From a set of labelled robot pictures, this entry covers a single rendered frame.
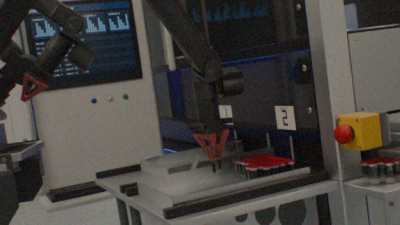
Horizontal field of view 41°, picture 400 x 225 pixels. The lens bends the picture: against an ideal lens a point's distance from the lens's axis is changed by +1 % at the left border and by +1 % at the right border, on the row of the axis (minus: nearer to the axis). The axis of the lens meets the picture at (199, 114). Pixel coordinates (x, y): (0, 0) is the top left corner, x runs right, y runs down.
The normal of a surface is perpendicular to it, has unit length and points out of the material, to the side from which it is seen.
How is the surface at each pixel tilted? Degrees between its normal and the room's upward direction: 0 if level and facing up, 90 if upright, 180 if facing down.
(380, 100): 90
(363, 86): 90
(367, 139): 90
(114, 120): 90
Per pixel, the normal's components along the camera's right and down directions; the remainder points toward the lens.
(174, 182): 0.39, 0.02
